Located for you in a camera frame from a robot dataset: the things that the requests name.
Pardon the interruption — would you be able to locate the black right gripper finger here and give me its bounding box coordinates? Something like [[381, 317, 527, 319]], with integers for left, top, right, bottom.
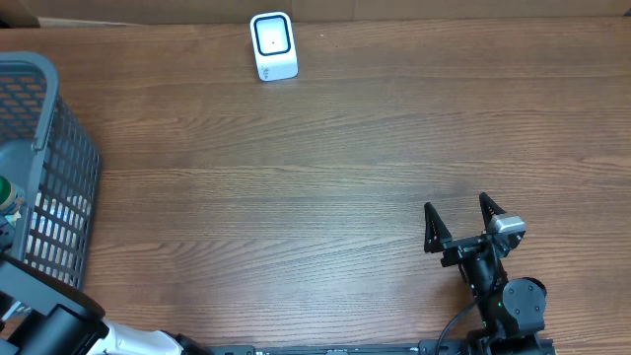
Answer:
[[479, 192, 506, 228], [424, 202, 453, 253]]

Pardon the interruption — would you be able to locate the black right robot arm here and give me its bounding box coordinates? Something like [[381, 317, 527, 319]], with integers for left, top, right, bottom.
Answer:
[[418, 192, 556, 355]]

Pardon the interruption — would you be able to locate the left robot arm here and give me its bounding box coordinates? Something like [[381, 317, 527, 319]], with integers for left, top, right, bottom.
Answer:
[[1, 253, 212, 355]]

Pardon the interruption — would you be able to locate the white barcode scanner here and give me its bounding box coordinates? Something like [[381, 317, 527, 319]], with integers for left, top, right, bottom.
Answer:
[[249, 11, 299, 82]]

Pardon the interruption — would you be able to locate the grey plastic mesh basket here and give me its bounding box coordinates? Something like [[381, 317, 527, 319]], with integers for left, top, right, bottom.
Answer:
[[1, 51, 102, 289]]

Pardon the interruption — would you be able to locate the green capped bottle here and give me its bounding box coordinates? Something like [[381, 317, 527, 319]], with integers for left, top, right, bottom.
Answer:
[[0, 176, 25, 216]]

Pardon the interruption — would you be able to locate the cardboard backdrop panel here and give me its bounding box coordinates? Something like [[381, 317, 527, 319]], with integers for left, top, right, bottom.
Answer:
[[1, 0, 630, 27]]

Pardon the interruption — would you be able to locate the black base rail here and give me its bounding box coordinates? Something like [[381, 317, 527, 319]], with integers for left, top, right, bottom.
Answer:
[[207, 339, 557, 355]]

